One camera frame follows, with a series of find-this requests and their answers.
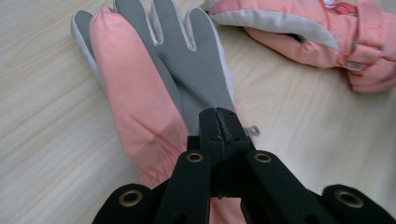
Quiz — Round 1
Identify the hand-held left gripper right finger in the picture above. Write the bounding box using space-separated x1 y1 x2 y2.
216 106 255 199

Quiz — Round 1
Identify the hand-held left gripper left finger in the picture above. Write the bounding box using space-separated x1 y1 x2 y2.
187 107 225 199

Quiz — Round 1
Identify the pink and grey glove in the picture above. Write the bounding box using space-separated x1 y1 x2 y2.
70 0 261 224

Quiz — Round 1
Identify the pink cloth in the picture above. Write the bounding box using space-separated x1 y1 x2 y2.
202 0 396 93

